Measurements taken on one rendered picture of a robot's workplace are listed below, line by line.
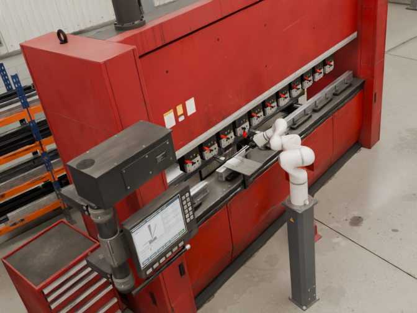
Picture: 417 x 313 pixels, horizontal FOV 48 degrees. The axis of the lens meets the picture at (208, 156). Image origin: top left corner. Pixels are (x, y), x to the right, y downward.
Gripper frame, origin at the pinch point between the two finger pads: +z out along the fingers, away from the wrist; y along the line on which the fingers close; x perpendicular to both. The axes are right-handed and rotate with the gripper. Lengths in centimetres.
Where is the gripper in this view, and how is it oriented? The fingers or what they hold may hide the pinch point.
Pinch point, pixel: (251, 144)
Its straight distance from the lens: 399.9
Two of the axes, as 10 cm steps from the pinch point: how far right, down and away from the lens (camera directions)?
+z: -7.7, 4.2, 4.8
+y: -6.1, -7.2, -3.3
